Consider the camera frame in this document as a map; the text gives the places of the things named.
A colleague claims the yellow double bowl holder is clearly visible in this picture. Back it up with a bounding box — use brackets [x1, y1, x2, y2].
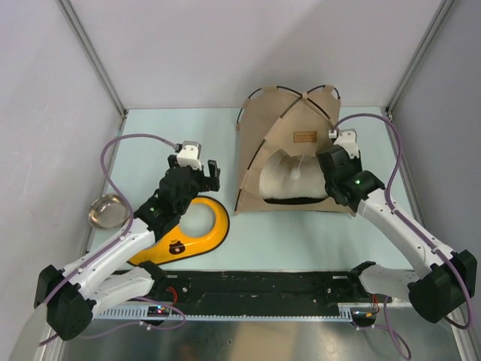
[127, 196, 230, 266]

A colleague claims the cream fluffy cushion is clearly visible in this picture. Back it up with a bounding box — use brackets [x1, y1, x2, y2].
[259, 150, 328, 200]

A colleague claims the steel pet bowl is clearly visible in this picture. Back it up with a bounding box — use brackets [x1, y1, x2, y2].
[88, 193, 129, 229]

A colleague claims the beige fabric pet tent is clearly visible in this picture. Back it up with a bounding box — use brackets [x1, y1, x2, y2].
[232, 84, 356, 218]

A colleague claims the black tent pole front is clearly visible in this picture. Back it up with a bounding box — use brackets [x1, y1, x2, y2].
[236, 84, 340, 130]

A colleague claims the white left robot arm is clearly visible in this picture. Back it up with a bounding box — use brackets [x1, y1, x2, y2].
[34, 155, 220, 341]

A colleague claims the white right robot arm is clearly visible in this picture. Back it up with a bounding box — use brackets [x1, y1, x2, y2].
[316, 145, 477, 323]

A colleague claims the white pompom toy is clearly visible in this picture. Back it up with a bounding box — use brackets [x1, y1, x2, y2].
[290, 168, 301, 181]

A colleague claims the small circuit board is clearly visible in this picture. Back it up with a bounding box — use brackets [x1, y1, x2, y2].
[147, 305, 171, 317]

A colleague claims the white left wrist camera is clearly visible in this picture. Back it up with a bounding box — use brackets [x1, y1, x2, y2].
[176, 141, 202, 170]

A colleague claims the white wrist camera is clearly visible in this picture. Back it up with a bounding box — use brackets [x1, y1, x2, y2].
[176, 141, 202, 170]
[328, 129, 360, 159]

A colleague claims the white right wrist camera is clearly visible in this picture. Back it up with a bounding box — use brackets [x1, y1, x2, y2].
[328, 129, 360, 159]

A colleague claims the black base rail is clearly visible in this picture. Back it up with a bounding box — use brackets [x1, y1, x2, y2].
[153, 271, 370, 317]

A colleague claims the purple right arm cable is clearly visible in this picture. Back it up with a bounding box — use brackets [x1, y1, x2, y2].
[332, 113, 473, 360]

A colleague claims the left aluminium frame post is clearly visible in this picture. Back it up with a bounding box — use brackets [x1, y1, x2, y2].
[56, 0, 128, 119]

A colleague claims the aluminium frame post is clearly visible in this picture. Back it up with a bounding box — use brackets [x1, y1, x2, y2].
[56, 0, 128, 119]
[385, 0, 458, 119]

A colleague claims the right aluminium frame post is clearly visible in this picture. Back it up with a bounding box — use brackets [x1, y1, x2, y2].
[385, 0, 458, 119]

